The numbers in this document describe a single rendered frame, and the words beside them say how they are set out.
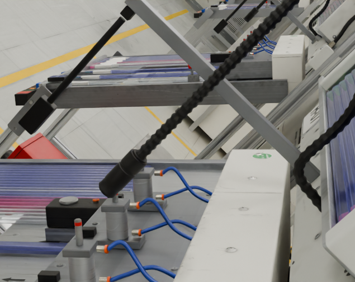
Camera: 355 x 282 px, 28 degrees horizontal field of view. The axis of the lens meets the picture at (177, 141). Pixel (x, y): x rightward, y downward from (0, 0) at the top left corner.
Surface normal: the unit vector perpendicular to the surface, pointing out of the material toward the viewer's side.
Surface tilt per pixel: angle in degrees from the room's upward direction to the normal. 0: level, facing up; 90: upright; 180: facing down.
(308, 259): 90
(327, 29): 90
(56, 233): 90
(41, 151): 0
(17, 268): 46
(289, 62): 90
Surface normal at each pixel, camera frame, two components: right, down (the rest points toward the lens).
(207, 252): -0.05, -0.97
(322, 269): -0.72, -0.69
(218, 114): -0.18, 0.25
